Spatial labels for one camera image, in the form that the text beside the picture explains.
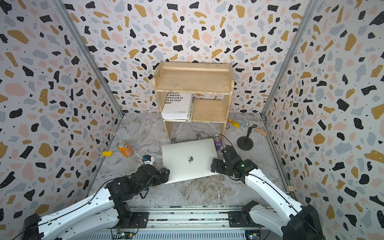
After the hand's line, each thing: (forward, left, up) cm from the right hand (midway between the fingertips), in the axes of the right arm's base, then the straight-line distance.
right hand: (217, 167), depth 81 cm
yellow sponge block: (+13, +72, -9) cm, 73 cm away
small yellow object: (+42, -17, -11) cm, 46 cm away
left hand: (-5, +27, +2) cm, 28 cm away
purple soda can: (+17, -1, -1) cm, 17 cm away
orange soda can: (+11, +56, +1) cm, 57 cm away
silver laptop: (+3, +16, +2) cm, 16 cm away
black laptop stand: (+17, +11, +5) cm, 21 cm away
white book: (+31, +23, +16) cm, 42 cm away
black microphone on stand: (+24, -21, -11) cm, 34 cm away
